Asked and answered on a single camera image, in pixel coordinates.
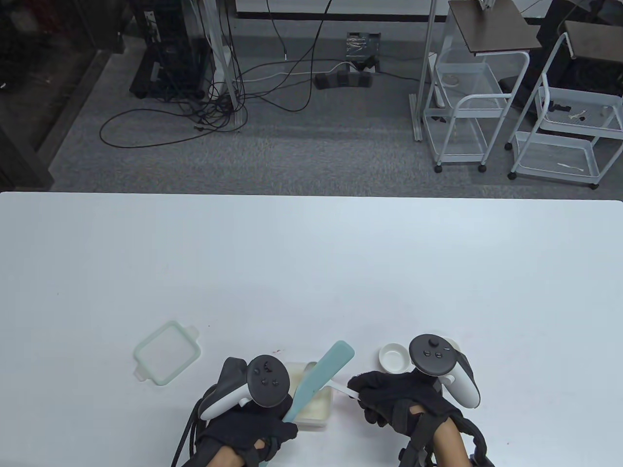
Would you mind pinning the black power strip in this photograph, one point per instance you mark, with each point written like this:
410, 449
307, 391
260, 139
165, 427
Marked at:
340, 80

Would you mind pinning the black floor box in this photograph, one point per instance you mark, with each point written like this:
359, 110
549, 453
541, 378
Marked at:
362, 46

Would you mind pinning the clear plastic sugar container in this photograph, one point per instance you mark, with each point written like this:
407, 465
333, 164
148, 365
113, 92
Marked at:
319, 425

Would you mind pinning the person's left hand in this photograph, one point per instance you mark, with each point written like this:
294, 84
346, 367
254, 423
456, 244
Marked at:
243, 428

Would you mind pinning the person's right hand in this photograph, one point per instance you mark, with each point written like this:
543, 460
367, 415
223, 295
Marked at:
399, 394

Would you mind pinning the small white plastic piece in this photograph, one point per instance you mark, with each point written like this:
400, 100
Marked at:
579, 116

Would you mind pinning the black computer rack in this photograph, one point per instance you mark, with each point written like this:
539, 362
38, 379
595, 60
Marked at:
170, 48

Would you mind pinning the small round white dish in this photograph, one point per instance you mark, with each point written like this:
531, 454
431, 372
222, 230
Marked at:
393, 357

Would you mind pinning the person's right forearm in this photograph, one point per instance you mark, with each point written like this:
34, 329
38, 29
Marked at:
450, 438

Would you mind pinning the white coffee spoon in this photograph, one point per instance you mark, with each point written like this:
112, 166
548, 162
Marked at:
340, 389

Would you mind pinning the white sugar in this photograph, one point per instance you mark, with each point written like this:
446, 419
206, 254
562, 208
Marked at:
319, 406

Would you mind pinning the teal dessert spatula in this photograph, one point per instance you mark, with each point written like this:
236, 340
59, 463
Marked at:
321, 372

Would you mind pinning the black and white left controller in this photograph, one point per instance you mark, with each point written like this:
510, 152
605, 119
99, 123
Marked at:
267, 382

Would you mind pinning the black and white controller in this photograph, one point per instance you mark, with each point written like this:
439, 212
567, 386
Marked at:
267, 382
433, 355

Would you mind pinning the white cart with brown top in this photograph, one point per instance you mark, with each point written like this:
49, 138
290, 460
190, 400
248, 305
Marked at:
594, 41
496, 26

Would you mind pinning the silver aluminium frame leg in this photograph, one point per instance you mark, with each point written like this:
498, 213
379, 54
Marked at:
417, 126
237, 114

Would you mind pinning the thin white stick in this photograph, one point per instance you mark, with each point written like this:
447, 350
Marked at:
569, 166

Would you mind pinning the black bracket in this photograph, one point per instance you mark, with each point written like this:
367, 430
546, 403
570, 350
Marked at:
562, 107

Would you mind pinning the clear lid with green rim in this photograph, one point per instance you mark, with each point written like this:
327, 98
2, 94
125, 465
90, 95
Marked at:
168, 352

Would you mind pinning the person's left forearm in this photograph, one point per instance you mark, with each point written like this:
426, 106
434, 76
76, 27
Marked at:
226, 457

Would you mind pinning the dark glass partition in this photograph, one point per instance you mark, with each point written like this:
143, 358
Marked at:
29, 97

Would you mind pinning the black and white right controller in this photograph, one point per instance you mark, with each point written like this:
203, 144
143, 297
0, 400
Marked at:
433, 355

